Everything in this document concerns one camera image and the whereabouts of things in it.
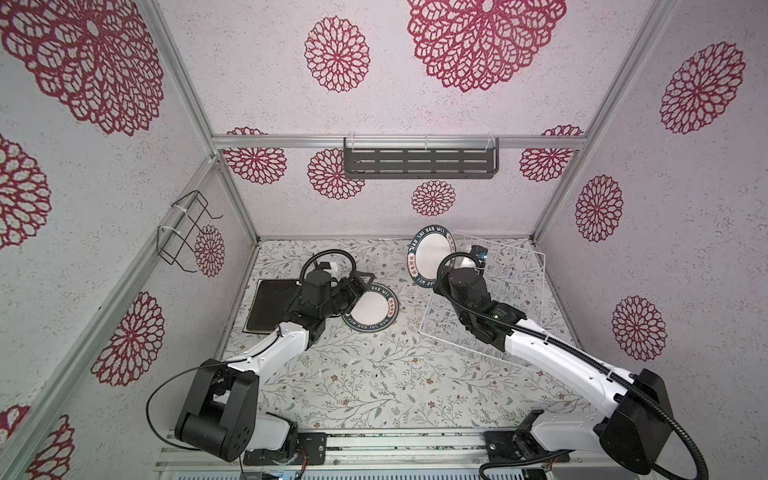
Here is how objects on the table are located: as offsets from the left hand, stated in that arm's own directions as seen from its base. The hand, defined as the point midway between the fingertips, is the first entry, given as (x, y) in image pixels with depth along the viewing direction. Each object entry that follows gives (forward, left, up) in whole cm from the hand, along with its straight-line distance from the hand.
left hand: (370, 287), depth 84 cm
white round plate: (+3, -1, -17) cm, 17 cm away
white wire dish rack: (+18, -53, -17) cm, 58 cm away
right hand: (+1, -20, +9) cm, 22 cm away
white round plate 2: (+7, -16, +7) cm, 19 cm away
